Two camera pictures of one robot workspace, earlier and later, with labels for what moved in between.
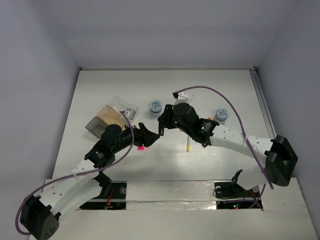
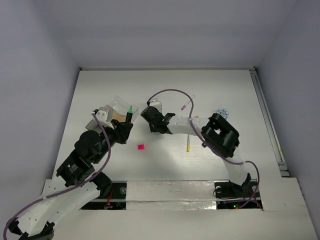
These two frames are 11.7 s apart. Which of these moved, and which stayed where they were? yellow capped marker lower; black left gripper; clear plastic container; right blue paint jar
Moved: black left gripper
Stayed: clear plastic container; right blue paint jar; yellow capped marker lower
